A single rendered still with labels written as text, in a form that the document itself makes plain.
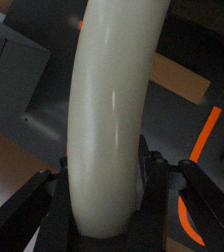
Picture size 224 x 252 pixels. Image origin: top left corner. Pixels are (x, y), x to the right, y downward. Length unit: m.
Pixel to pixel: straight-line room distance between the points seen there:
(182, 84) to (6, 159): 1.18
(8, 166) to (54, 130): 0.46
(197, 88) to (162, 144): 0.36
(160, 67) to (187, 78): 0.13
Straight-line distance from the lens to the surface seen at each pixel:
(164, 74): 0.91
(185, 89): 0.93
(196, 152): 1.14
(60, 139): 1.17
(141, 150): 0.16
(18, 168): 1.42
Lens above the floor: 1.04
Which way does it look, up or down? 75 degrees down
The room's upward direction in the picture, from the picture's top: 150 degrees counter-clockwise
